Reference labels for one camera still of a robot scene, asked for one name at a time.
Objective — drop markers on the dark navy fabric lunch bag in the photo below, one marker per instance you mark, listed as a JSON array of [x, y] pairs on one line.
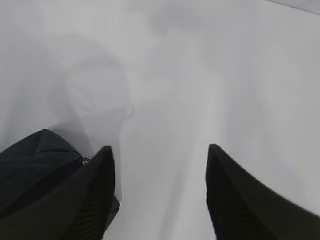
[[35, 166]]

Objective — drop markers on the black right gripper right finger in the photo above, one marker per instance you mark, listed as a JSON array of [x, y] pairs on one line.
[[242, 208]]

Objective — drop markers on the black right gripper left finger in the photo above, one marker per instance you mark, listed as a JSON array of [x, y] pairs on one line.
[[78, 209]]

